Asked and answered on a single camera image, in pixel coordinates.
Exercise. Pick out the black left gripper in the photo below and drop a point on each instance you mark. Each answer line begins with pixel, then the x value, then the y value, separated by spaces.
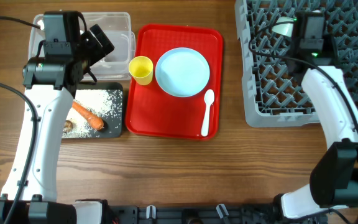
pixel 97 51

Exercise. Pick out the yellow plastic cup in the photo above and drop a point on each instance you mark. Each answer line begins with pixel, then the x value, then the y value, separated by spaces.
pixel 141 69

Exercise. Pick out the white rice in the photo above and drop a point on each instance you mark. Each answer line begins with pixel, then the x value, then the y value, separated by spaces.
pixel 104 99

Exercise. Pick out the orange carrot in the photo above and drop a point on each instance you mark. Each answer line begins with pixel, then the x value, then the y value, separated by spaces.
pixel 94 121

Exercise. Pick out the brown food scrap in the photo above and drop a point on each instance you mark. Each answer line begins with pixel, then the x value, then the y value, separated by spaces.
pixel 68 126

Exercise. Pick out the light blue plate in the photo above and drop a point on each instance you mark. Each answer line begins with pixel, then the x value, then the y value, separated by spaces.
pixel 182 72

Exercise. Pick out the white plastic spoon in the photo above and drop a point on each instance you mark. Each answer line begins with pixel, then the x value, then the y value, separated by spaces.
pixel 208 100

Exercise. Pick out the green bowl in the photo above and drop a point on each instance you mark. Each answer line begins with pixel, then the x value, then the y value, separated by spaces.
pixel 284 26

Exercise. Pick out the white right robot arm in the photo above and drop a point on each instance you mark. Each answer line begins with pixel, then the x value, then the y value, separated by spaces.
pixel 312 61

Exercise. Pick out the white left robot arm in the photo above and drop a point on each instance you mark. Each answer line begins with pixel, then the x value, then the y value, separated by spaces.
pixel 30 192

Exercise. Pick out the clear plastic waste bin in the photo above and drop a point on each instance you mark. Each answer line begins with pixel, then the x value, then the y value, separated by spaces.
pixel 120 46

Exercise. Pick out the black waste tray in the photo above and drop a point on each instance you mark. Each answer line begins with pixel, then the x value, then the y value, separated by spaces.
pixel 117 130

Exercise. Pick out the grey dishwasher rack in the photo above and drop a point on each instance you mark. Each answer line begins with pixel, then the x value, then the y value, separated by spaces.
pixel 271 97

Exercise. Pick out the red plastic tray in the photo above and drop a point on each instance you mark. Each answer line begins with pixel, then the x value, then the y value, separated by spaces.
pixel 150 111

